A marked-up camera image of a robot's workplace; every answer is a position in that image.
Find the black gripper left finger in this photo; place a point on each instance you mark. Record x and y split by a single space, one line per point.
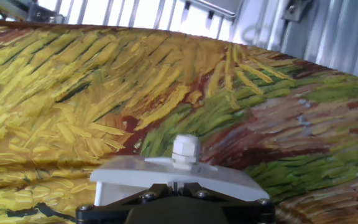
110 210

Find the small metal mounting bracket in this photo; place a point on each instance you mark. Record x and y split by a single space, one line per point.
42 14

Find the flat metal plate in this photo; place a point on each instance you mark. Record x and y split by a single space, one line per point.
222 6

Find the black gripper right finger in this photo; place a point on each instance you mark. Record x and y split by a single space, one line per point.
247 210

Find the painted wheat field cloth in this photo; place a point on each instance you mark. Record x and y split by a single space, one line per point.
73 93

